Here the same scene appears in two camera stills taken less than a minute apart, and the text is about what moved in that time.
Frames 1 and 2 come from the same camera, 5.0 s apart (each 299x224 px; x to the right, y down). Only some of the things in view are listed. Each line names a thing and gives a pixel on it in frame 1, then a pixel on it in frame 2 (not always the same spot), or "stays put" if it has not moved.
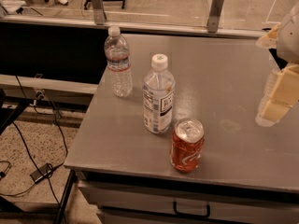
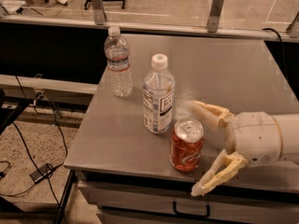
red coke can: (188, 135) stays put
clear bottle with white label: (158, 96) stays put
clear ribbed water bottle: (117, 52) stays put
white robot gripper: (290, 41) -> (252, 137)
